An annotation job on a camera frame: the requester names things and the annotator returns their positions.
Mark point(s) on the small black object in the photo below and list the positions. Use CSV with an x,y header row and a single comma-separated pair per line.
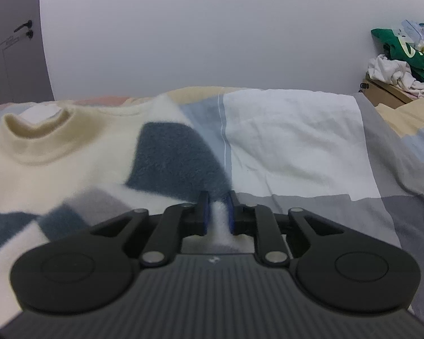
x,y
364,87

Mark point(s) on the cream and blue fuzzy sweater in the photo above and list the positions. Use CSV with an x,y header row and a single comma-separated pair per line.
x,y
74,155

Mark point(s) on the brown cardboard box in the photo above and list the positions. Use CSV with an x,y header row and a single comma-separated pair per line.
x,y
388,91

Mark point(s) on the light patterned cloth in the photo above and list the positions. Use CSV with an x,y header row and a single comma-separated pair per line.
x,y
418,33

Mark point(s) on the grey door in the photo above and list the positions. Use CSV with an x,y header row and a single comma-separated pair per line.
x,y
14,60

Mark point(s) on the black door lock knob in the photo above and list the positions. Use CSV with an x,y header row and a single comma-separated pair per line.
x,y
29,34

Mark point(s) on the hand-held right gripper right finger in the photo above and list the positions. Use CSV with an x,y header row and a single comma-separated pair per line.
x,y
230,215

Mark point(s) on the patchwork bedsheet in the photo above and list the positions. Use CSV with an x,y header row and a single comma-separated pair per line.
x,y
296,141

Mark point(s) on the white crumpled garment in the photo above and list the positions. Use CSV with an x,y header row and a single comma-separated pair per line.
x,y
392,70

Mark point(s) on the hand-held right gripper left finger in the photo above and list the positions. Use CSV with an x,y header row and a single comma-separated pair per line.
x,y
204,215

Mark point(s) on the green printed garment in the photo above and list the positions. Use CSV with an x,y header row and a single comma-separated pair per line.
x,y
406,56

